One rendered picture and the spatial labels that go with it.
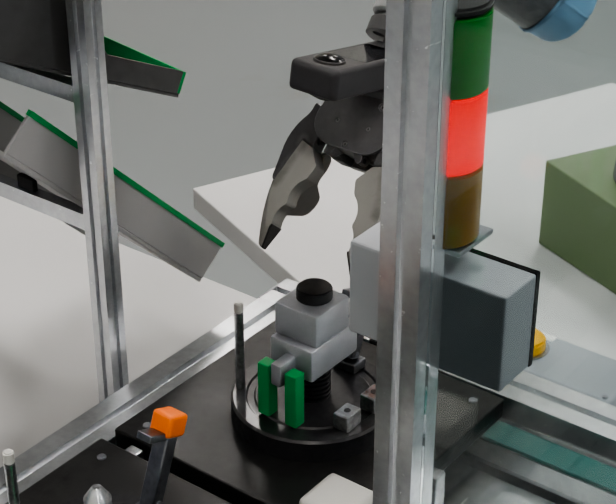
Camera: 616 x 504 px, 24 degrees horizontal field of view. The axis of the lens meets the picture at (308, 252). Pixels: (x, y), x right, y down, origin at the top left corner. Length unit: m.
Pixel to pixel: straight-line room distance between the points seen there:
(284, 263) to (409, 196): 0.84
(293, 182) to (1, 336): 0.51
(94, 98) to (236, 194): 0.67
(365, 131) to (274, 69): 3.36
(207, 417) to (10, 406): 0.29
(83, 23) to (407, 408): 0.43
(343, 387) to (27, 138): 0.34
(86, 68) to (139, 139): 2.88
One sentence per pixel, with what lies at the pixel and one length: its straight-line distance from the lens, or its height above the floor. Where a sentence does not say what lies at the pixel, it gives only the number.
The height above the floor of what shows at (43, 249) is 0.86.
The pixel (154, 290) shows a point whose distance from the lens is 1.65.
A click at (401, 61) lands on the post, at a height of 1.39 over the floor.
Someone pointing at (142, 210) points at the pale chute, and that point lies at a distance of 1.33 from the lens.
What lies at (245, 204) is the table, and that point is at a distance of 1.83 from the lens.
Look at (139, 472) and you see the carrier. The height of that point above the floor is 0.97.
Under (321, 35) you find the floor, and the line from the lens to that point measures 4.79.
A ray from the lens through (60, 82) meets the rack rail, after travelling 1.23.
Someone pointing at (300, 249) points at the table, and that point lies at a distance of 1.73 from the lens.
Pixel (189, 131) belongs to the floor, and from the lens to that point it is 4.11.
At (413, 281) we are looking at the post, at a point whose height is 1.25.
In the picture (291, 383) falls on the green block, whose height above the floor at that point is 1.03.
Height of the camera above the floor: 1.70
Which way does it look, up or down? 29 degrees down
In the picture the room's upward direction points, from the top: straight up
